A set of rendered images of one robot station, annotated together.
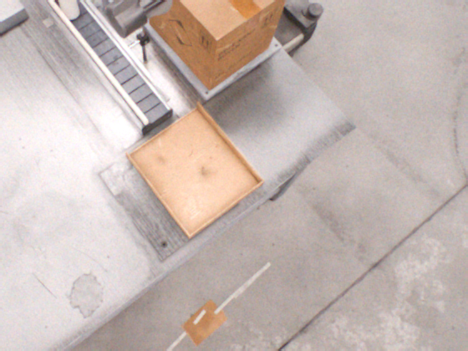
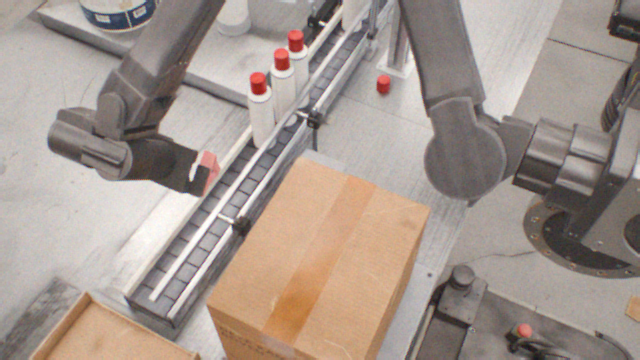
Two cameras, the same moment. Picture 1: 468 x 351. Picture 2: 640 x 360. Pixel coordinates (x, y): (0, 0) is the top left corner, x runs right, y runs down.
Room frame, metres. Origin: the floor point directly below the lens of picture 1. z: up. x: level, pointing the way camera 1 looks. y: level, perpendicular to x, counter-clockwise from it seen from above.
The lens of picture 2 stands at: (0.66, -0.48, 1.91)
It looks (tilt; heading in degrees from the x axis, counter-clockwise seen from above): 55 degrees down; 64
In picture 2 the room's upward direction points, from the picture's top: straight up
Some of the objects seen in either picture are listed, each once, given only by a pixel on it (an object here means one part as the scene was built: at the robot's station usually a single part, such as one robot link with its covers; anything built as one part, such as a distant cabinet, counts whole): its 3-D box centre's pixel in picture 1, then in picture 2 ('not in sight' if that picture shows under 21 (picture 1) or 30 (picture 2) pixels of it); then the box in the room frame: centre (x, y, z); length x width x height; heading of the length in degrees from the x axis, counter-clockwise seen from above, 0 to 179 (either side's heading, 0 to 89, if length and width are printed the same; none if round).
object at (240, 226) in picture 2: (138, 50); (233, 233); (0.76, 0.10, 0.91); 0.07 x 0.03 x 0.16; 126
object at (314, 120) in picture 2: not in sight; (306, 129); (1.00, 0.28, 0.91); 0.07 x 0.03 x 0.16; 126
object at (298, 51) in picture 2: not in sight; (296, 70); (1.03, 0.39, 0.98); 0.05 x 0.05 x 0.20
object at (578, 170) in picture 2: not in sight; (566, 165); (1.02, -0.29, 1.45); 0.09 x 0.08 x 0.12; 37
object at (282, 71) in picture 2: not in sight; (283, 88); (0.98, 0.35, 0.98); 0.05 x 0.05 x 0.20
